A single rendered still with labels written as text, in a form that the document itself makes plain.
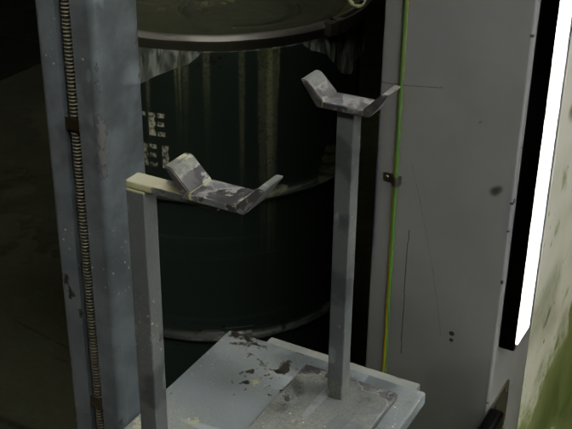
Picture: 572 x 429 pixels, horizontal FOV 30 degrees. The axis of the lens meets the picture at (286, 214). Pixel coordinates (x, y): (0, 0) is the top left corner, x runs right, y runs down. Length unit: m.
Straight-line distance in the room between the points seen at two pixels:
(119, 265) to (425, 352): 0.61
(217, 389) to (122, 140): 0.29
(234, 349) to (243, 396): 0.08
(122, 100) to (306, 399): 0.34
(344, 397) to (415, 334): 0.41
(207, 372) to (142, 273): 0.30
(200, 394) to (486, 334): 0.47
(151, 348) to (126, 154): 0.17
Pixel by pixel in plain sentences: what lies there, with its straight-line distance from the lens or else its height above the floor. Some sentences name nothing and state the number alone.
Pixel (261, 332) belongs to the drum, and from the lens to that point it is 2.02.
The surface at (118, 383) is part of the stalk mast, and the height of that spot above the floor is 0.84.
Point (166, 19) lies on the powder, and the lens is 1.93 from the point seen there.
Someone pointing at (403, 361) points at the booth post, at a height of 0.59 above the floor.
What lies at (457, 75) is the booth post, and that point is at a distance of 1.26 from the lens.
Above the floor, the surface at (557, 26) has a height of 1.07.
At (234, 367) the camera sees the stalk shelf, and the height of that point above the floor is 0.79.
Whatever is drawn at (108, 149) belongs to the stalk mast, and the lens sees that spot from 0.88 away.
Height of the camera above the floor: 1.42
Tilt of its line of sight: 27 degrees down
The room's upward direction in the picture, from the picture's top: 1 degrees clockwise
